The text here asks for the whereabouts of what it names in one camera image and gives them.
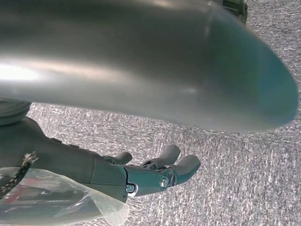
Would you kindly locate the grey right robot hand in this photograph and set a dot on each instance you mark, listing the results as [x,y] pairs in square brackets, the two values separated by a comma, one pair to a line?
[118,62]

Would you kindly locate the green plastic crate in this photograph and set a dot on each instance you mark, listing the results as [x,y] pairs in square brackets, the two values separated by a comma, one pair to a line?
[234,7]

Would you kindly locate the clear plastic bag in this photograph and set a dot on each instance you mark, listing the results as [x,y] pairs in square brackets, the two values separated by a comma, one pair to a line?
[70,206]

